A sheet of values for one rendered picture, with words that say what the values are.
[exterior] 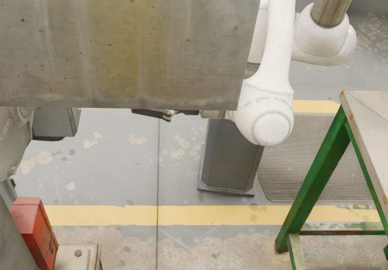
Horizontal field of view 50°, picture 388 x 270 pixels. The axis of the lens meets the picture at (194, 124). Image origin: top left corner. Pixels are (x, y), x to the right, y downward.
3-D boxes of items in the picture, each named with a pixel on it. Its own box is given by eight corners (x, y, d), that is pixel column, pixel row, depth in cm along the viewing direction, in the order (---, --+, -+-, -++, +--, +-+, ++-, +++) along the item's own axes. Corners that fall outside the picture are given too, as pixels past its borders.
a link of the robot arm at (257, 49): (237, 32, 157) (246, -21, 141) (284, 43, 155) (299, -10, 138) (227, 58, 146) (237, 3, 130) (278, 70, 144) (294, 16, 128)
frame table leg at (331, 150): (274, 255, 179) (347, 113, 112) (272, 243, 183) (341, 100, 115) (287, 255, 179) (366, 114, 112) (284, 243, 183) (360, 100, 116)
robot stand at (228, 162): (201, 145, 216) (216, 36, 164) (253, 152, 216) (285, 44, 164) (196, 190, 198) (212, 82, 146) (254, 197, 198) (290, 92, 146)
